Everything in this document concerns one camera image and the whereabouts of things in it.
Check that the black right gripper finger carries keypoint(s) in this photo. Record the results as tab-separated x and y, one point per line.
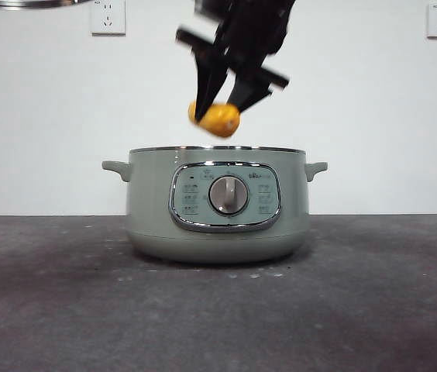
249	93
208	81

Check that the yellow corn cob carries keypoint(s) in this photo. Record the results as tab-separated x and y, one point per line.
218	120

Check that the glass lid with green knob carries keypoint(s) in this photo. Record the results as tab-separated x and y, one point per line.
28	3

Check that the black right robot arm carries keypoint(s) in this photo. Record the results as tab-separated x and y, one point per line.
253	23

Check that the green electric cooking pot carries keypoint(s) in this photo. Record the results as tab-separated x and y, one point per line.
148	217

